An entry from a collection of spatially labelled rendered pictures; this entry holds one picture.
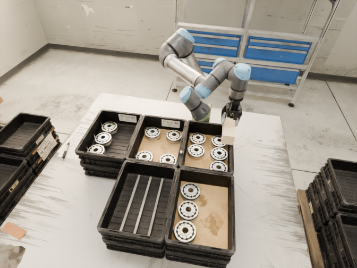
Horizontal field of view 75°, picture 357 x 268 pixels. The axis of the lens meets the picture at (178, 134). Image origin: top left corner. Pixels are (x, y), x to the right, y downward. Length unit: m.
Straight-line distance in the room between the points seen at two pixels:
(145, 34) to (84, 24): 1.05
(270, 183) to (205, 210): 0.53
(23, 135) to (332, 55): 4.15
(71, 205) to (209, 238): 0.80
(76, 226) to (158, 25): 3.30
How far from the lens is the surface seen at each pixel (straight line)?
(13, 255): 1.50
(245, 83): 1.11
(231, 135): 1.23
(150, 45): 4.24
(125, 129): 1.65
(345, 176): 2.23
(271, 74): 3.33
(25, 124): 2.52
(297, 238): 1.49
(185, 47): 1.42
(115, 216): 1.27
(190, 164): 1.42
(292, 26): 4.04
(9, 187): 2.15
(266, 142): 1.86
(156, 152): 1.47
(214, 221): 1.24
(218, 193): 1.32
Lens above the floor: 1.93
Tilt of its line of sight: 44 degrees down
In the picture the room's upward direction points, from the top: 2 degrees clockwise
